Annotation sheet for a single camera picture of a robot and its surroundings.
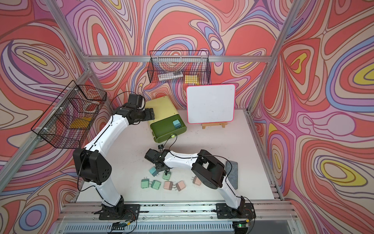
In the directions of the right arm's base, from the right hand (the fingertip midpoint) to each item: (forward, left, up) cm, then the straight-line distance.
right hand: (165, 168), depth 90 cm
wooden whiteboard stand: (+30, -30, +6) cm, 43 cm away
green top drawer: (+19, -2, +16) cm, 25 cm away
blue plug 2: (-4, +1, +5) cm, 6 cm away
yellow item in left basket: (+11, +39, +33) cm, 52 cm away
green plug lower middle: (-11, +5, +3) cm, 12 cm away
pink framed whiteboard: (+39, -32, +17) cm, 54 cm away
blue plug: (+21, -8, +17) cm, 29 cm away
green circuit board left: (-29, +21, 0) cm, 35 cm away
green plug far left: (-9, +11, +2) cm, 14 cm away
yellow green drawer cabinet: (+32, +1, +22) cm, 39 cm away
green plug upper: (-6, -2, +2) cm, 7 cm away
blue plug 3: (-3, +7, +4) cm, 8 cm away
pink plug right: (-9, -19, +2) cm, 21 cm away
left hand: (+24, +8, +24) cm, 35 cm away
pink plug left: (-11, -3, +3) cm, 12 cm away
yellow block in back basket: (+43, -18, +35) cm, 59 cm away
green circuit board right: (-30, -39, -2) cm, 49 cm away
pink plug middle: (-11, -10, +2) cm, 15 cm away
